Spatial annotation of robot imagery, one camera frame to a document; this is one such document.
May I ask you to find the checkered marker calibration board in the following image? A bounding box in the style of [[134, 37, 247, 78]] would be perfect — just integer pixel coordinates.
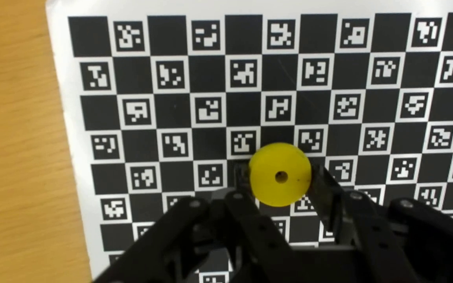
[[44, 0, 453, 283]]

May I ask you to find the round yellow block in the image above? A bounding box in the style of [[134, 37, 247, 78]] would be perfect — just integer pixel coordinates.
[[247, 141, 313, 207]]

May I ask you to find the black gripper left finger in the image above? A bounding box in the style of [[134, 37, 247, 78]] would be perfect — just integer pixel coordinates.
[[93, 158, 302, 283]]

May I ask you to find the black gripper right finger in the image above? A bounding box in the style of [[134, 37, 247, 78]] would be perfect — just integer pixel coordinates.
[[307, 162, 453, 283]]

